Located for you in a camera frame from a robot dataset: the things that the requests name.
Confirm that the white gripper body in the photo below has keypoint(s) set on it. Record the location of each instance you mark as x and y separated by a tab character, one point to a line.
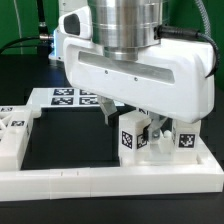
171	79

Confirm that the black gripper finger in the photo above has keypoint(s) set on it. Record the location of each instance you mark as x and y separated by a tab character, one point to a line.
109	109
157	121

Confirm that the white chair seat part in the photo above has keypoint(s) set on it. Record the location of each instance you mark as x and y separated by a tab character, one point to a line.
160	153

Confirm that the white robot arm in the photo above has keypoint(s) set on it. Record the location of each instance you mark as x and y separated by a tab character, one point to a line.
123	50

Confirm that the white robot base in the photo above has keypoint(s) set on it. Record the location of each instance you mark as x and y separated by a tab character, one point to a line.
56	57

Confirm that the white tag sheet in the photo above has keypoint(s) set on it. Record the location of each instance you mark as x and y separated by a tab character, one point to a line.
59	97

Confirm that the white U-shaped frame fence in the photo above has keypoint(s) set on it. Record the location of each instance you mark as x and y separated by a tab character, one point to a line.
203	177

